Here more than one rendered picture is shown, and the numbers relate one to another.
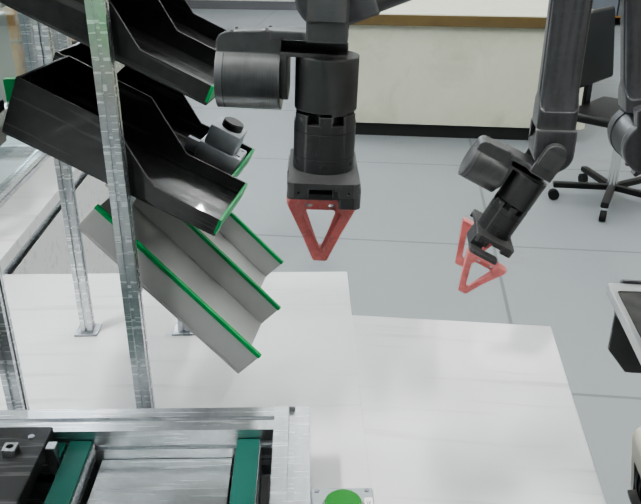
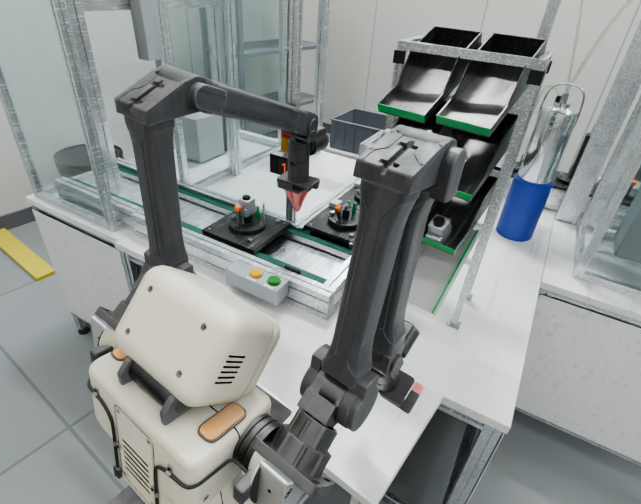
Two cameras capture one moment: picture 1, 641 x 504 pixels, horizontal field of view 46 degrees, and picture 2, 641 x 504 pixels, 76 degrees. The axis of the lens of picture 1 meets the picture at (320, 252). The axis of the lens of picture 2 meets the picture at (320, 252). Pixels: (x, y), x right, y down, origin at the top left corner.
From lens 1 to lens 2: 1.53 m
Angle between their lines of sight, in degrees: 97
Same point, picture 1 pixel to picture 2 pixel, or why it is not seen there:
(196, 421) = (341, 271)
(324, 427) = not seen: hidden behind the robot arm
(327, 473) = (319, 323)
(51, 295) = (509, 294)
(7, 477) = (340, 233)
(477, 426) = not seen: hidden behind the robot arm
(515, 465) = (276, 379)
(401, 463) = (307, 345)
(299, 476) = (295, 280)
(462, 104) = not seen: outside the picture
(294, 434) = (318, 289)
